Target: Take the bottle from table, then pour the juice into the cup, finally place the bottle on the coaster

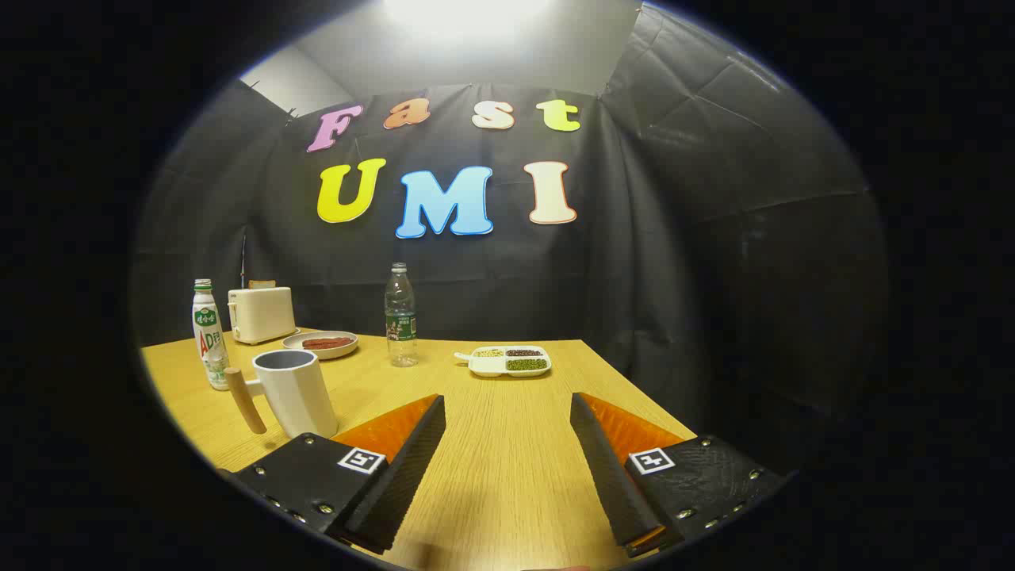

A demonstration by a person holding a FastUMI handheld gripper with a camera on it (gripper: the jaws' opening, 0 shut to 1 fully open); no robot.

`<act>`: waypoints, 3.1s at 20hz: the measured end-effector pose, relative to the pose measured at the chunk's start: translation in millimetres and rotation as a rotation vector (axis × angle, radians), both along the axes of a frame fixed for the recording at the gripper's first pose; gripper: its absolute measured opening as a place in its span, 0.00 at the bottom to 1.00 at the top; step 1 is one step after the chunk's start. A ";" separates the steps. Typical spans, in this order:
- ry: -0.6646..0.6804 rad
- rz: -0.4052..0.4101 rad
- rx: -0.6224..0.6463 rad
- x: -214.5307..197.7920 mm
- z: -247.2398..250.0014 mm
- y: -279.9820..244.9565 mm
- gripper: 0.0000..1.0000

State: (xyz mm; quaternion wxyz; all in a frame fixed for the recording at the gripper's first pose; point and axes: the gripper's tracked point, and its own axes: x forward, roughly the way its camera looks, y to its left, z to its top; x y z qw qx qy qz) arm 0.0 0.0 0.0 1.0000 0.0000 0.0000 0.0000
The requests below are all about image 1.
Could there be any cream toaster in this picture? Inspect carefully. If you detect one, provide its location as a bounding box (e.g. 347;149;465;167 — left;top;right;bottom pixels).
228;286;298;346

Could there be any clear plastic water bottle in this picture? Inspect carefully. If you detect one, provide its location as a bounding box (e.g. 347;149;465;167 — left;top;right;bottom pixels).
385;263;419;368

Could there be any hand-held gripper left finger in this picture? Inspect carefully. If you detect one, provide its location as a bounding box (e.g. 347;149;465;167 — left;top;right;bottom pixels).
218;394;446;556

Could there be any white divided tray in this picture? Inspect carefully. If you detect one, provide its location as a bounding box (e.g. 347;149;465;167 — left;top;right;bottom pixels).
454;345;553;378

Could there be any white cup with wooden handle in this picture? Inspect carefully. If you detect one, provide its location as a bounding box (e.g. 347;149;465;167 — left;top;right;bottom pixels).
224;349;339;441

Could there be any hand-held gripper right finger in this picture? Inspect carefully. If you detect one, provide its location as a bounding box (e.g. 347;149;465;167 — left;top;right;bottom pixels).
569;392;794;558

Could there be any wooden table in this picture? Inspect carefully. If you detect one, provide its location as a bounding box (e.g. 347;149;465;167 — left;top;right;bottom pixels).
141;328;699;571

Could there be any white juice bottle green label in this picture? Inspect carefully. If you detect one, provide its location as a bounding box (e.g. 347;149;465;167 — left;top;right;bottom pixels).
192;278;232;391

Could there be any round white plate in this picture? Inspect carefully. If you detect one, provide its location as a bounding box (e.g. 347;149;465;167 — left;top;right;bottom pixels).
282;331;359;361

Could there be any black backdrop cloth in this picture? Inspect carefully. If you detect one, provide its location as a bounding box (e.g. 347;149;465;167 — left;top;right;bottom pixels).
131;4;885;477

